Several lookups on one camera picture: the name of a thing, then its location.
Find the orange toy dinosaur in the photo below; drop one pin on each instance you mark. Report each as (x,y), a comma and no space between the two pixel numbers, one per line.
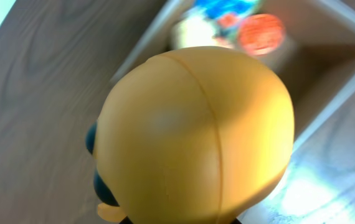
(158,160)

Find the multicolour puzzle cube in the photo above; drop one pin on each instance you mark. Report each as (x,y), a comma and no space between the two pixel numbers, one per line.
(227,9)

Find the yellow plush duck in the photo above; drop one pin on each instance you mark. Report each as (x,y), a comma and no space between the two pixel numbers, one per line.
(197,29)

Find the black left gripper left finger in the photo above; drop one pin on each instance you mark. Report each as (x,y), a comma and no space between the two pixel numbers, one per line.
(126,220)

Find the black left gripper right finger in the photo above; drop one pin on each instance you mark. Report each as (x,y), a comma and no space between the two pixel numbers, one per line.
(236,221)

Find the orange round ball toy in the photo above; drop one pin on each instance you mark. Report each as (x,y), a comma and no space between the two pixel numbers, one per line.
(261,34)

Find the white cardboard box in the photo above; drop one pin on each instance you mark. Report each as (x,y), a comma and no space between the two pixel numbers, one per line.
(276,100)

